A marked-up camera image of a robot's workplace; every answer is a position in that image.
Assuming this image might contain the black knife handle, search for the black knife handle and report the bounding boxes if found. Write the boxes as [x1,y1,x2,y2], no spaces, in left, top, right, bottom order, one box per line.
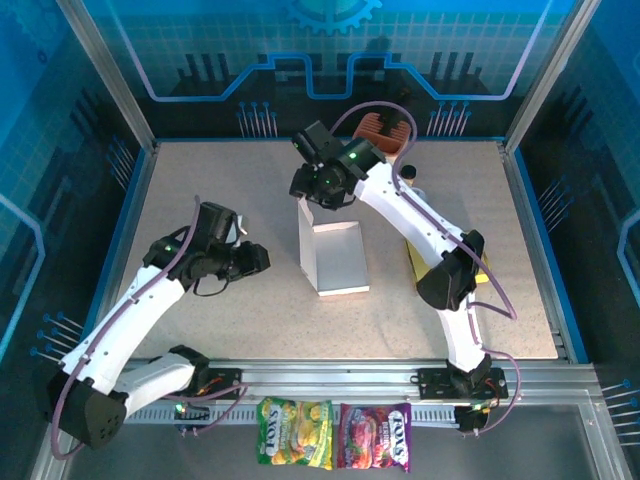
[380,87,414,135]

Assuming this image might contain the white paper box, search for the white paper box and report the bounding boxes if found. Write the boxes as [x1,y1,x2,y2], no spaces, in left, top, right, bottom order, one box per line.
[296,197,371,298]

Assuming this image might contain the aluminium frame post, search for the aluminium frame post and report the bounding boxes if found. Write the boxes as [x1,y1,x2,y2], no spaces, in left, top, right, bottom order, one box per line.
[502,0,600,151]
[54,0,160,151]

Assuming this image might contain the black control board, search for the black control board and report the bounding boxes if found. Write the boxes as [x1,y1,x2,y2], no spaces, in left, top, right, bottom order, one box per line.
[172,399,212,435]
[453,402,494,436]

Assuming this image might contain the slotted cable tray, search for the slotted cable tray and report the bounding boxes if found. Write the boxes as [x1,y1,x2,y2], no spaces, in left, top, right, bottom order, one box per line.
[122,403,484,426]

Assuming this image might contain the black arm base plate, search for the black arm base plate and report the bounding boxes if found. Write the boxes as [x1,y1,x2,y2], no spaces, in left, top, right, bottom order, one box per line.
[416,367,510,401]
[169,367,247,401]

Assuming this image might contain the green candy bag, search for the green candy bag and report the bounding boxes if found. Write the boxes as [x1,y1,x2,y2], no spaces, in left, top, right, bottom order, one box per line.
[256,396,335,471]

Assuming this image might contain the aluminium mounting rail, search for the aluminium mounting rail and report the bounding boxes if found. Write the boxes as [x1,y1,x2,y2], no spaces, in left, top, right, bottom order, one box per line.
[62,357,599,401]

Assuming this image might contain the beige knife block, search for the beige knife block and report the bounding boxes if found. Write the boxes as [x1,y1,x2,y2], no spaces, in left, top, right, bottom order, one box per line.
[352,112,416,166]

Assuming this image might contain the purple Fox's candy bag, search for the purple Fox's candy bag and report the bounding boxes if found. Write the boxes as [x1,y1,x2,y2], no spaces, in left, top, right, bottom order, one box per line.
[336,401,413,474]

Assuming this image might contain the yellow paper box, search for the yellow paper box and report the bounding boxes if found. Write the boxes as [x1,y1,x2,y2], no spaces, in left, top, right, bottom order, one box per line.
[404,239,491,291]

